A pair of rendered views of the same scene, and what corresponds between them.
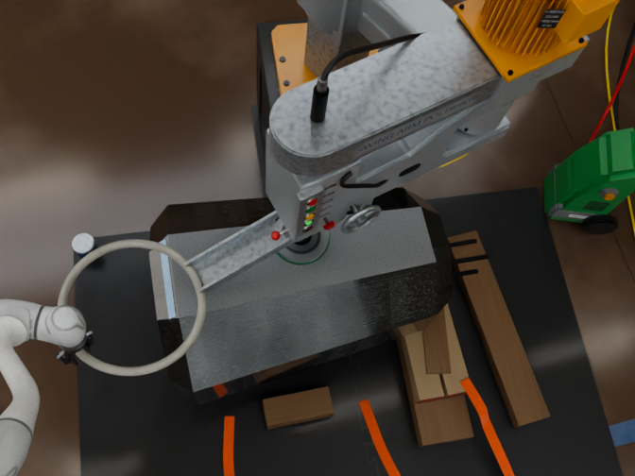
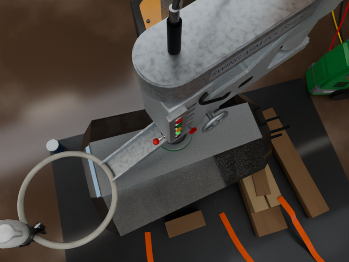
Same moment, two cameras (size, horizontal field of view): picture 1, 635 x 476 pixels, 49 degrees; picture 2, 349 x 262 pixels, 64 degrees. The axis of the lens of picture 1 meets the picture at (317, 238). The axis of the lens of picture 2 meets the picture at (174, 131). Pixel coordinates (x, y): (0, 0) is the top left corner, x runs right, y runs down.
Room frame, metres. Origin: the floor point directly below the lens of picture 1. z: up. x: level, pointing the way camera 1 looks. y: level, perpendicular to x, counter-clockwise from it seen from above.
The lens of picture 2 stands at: (0.52, 0.03, 2.40)
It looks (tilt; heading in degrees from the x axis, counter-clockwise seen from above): 73 degrees down; 3
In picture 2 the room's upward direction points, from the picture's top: 1 degrees clockwise
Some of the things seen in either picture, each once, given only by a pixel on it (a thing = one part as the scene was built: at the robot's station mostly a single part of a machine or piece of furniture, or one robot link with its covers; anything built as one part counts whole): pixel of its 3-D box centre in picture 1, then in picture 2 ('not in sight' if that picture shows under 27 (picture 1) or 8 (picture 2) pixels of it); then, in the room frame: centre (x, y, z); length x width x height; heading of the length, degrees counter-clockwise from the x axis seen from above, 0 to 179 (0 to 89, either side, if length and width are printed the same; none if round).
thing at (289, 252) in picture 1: (300, 235); (173, 132); (0.99, 0.06, 0.82); 0.21 x 0.21 x 0.01
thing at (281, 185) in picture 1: (331, 169); (189, 90); (1.04, 0.00, 1.30); 0.36 x 0.22 x 0.45; 129
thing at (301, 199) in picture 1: (307, 212); (176, 126); (0.86, 0.05, 1.35); 0.08 x 0.03 x 0.28; 129
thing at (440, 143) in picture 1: (414, 137); (246, 57); (1.23, -0.25, 1.28); 0.74 x 0.23 x 0.49; 129
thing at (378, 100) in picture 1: (421, 84); (256, 11); (1.21, -0.21, 1.60); 0.96 x 0.25 x 0.17; 129
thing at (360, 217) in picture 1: (355, 211); (210, 116); (0.97, -0.11, 1.18); 0.15 x 0.10 x 0.15; 129
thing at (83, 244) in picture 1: (86, 247); (55, 146); (1.01, 1.07, 0.08); 0.10 x 0.10 x 0.13
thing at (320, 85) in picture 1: (319, 98); (174, 30); (0.99, 0.06, 1.76); 0.04 x 0.04 x 0.17
